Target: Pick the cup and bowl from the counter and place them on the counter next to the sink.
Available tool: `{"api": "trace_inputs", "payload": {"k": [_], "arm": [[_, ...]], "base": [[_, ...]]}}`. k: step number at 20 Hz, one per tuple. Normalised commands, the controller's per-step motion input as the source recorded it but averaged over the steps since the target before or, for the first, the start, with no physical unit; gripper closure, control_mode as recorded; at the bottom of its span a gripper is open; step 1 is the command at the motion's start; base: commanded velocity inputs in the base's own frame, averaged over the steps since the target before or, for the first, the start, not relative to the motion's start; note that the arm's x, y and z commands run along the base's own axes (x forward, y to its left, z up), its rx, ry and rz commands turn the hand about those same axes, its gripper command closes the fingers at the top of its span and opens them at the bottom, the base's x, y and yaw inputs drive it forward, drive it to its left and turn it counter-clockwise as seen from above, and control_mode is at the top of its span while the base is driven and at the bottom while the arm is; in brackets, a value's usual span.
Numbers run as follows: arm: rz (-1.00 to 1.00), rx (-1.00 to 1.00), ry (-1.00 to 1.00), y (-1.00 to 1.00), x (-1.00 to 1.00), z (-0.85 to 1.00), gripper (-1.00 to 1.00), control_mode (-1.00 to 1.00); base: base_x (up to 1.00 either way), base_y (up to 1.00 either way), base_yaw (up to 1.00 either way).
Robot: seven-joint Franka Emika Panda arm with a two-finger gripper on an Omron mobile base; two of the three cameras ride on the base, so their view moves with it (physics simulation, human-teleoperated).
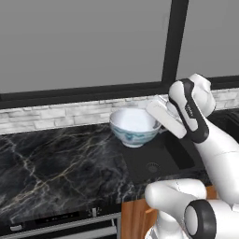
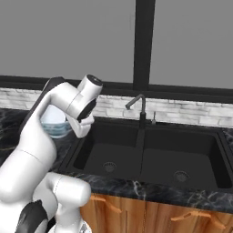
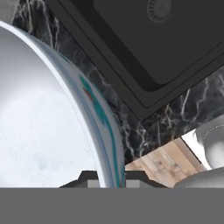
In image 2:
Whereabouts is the wooden cupboard handle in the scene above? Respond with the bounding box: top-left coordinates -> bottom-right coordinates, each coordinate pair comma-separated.
169,210 -> 228,230
89,195 -> 123,214

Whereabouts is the black tap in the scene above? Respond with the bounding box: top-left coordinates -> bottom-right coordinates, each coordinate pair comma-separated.
125,93 -> 147,130

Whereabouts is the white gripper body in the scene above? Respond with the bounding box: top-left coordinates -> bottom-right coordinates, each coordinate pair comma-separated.
66,114 -> 96,139

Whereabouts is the wooden cupboard door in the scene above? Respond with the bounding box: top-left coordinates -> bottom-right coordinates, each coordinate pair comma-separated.
145,199 -> 233,233
79,194 -> 147,233

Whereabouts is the pale blue bowl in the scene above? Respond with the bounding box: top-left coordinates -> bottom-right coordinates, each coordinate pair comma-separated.
40,119 -> 73,139

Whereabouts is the black window frame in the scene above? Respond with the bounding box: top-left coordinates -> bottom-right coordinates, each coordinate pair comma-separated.
0,0 -> 233,105

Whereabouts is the black double sink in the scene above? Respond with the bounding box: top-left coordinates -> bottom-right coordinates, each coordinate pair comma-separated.
58,116 -> 233,193

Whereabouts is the white cup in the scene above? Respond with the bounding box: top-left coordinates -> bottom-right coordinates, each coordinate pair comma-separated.
41,104 -> 66,125

